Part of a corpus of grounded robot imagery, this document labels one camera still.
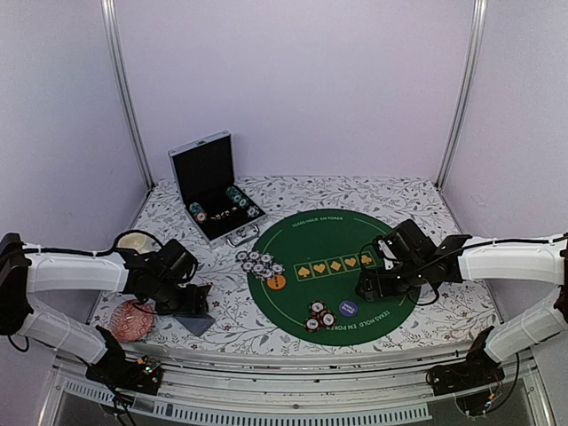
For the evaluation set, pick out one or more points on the red patterned bowl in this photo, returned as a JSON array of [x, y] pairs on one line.
[[131, 322]]

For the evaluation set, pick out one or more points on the left poker chip stack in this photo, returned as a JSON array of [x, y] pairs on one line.
[[198, 213]]

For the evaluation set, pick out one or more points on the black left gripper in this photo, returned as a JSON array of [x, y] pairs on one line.
[[195, 304]]

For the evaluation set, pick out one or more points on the round green poker mat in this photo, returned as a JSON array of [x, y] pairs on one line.
[[323, 251]]

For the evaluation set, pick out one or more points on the right aluminium frame post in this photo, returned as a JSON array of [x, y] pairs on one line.
[[474, 47]]

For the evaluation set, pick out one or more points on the poker chip stack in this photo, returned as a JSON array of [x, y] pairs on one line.
[[237, 197], [198, 213]]

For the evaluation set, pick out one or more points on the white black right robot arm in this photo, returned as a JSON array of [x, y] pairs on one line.
[[412, 259]]

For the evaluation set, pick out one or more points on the red black 100 chip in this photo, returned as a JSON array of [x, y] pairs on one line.
[[316, 308]]

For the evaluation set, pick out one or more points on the purple small blind button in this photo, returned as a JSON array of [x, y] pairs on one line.
[[348, 309]]

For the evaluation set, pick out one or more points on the row of dice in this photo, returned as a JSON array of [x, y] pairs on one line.
[[221, 216]]

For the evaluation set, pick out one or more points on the white ceramic mug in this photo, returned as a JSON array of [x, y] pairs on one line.
[[141, 242]]

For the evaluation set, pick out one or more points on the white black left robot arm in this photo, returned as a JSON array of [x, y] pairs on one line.
[[162, 276]]

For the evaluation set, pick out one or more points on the aluminium poker chip case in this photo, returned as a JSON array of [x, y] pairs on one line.
[[202, 170]]

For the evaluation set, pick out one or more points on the blue chips in case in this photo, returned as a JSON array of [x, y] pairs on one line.
[[253, 211]]

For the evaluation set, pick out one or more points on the aluminium frame post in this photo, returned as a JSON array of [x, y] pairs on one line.
[[110, 22], [474, 47]]

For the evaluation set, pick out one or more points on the aluminium front rail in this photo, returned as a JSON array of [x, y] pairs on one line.
[[215, 388]]

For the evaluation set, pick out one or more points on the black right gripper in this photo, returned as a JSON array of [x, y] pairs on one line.
[[366, 280]]

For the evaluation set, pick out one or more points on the orange big blind button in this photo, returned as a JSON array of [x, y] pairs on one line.
[[277, 282]]

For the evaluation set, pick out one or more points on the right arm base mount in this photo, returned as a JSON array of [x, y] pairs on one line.
[[476, 370]]

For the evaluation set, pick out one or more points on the right poker chip stack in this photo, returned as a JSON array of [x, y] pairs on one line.
[[237, 197]]

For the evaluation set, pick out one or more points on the left aluminium frame post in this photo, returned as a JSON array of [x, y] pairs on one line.
[[110, 22]]

